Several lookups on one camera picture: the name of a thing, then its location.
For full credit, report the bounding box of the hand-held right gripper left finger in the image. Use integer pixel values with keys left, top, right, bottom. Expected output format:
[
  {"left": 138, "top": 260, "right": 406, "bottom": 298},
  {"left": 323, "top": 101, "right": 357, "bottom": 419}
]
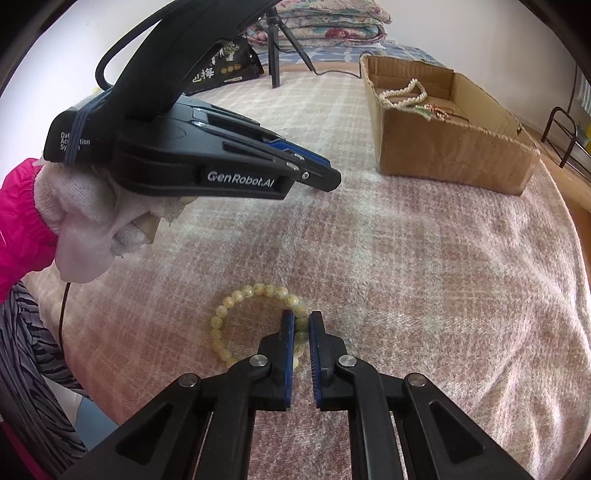
[{"left": 60, "top": 310, "right": 296, "bottom": 480}]

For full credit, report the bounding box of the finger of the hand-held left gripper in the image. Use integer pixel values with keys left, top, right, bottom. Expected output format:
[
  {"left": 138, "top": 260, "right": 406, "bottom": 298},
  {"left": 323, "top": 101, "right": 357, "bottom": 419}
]
[
  {"left": 285, "top": 159, "right": 342, "bottom": 193},
  {"left": 191, "top": 106, "right": 331, "bottom": 169}
]

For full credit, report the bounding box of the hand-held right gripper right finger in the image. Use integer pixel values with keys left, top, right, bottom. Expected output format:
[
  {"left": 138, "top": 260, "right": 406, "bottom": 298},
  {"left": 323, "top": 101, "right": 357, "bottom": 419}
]
[{"left": 308, "top": 311, "right": 536, "bottom": 480}]

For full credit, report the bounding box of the yellow beaded bracelet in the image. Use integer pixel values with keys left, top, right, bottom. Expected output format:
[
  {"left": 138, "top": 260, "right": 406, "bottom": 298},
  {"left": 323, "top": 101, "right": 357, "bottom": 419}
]
[{"left": 210, "top": 282, "right": 309, "bottom": 370}]

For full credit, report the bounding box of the brown cardboard box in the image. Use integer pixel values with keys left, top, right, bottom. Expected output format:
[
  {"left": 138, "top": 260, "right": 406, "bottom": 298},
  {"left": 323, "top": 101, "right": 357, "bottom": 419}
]
[{"left": 360, "top": 53, "right": 541, "bottom": 195}]

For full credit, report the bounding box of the red string bracelet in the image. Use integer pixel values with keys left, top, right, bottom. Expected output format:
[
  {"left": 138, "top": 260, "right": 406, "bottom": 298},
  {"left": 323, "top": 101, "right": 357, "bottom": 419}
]
[{"left": 413, "top": 104, "right": 472, "bottom": 125}]

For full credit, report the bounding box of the person's left forearm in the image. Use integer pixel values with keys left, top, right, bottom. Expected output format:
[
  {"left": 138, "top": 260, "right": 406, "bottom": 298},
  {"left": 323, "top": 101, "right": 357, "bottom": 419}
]
[{"left": 0, "top": 158, "right": 61, "bottom": 301}]

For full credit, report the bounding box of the person's left hand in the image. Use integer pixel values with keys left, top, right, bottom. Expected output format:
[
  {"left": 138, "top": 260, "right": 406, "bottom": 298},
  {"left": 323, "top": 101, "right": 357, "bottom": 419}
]
[{"left": 34, "top": 157, "right": 185, "bottom": 284}]

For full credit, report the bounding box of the black light tripod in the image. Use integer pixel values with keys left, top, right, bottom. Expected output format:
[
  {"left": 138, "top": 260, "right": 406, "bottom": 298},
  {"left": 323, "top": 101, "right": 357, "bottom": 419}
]
[{"left": 259, "top": 4, "right": 317, "bottom": 89}]

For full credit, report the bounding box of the black printed snack bag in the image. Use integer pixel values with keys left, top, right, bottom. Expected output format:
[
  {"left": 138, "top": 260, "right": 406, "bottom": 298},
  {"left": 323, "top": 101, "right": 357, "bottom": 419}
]
[{"left": 185, "top": 34, "right": 265, "bottom": 97}]

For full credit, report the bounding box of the pink plaid blanket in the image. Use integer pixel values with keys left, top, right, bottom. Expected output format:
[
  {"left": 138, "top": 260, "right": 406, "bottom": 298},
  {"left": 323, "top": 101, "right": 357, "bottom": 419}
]
[{"left": 23, "top": 60, "right": 585, "bottom": 480}]

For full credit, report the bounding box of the folded floral quilt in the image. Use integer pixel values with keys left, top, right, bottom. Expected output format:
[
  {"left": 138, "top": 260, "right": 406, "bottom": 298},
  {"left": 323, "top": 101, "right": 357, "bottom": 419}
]
[{"left": 245, "top": 0, "right": 392, "bottom": 47}]

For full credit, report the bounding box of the light blue cloth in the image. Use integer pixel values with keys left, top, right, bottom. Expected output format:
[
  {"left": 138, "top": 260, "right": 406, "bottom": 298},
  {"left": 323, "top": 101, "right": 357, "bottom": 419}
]
[{"left": 74, "top": 397, "right": 121, "bottom": 453}]

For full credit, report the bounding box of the zebra striped clothing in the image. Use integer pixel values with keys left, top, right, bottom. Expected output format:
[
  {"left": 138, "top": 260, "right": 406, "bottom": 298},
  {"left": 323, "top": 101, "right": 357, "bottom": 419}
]
[{"left": 0, "top": 281, "right": 93, "bottom": 462}]

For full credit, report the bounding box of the black metal clothes rack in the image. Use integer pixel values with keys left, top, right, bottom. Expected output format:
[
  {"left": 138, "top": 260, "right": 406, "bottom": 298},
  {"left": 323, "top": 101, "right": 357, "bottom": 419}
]
[{"left": 540, "top": 65, "right": 591, "bottom": 181}]

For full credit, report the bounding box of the striped hanging towel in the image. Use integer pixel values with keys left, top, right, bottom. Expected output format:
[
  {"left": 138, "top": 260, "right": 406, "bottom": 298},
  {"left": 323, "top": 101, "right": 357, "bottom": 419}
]
[{"left": 575, "top": 76, "right": 591, "bottom": 116}]

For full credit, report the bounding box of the black cable with inline remote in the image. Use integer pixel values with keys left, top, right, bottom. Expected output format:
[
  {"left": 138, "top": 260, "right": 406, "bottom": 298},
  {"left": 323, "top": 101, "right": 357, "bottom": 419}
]
[{"left": 268, "top": 41, "right": 384, "bottom": 81}]

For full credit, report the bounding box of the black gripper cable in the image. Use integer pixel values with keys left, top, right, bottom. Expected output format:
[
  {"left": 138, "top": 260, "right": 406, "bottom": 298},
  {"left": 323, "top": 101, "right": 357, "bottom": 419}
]
[{"left": 95, "top": 7, "right": 176, "bottom": 90}]

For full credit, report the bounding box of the white pearl necklace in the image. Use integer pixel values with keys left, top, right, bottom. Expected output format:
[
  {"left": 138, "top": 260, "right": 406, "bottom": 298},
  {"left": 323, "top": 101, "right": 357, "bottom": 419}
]
[{"left": 379, "top": 78, "right": 429, "bottom": 110}]

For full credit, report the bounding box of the thin black cable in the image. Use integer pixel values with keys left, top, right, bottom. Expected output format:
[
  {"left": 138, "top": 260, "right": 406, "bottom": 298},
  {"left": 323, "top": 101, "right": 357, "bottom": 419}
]
[{"left": 58, "top": 281, "right": 71, "bottom": 352}]

